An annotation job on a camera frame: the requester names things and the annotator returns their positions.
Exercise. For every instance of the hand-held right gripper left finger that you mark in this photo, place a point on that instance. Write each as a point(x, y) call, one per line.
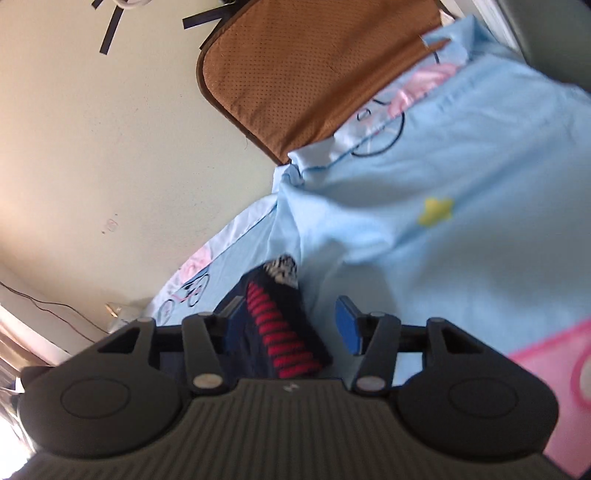
point(234, 325)

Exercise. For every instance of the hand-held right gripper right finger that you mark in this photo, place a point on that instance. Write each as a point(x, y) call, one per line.
point(347, 325)

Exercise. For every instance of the navy reindeer knit sweater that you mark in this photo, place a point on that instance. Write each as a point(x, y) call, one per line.
point(281, 323)

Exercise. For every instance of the white enamel mug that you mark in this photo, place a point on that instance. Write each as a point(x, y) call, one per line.
point(121, 316)

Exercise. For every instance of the light blue cartoon bed sheet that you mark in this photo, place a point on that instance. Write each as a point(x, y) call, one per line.
point(438, 230)

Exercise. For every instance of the beige curtain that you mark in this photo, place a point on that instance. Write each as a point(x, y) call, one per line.
point(21, 341)

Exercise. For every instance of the brown perforated seat mat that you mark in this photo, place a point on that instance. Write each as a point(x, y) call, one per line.
point(314, 69)

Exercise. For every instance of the black tape strip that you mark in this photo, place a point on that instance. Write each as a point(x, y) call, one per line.
point(207, 17)
point(111, 30)

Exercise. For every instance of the pink wall sticker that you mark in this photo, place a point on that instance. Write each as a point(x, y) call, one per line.
point(111, 225)

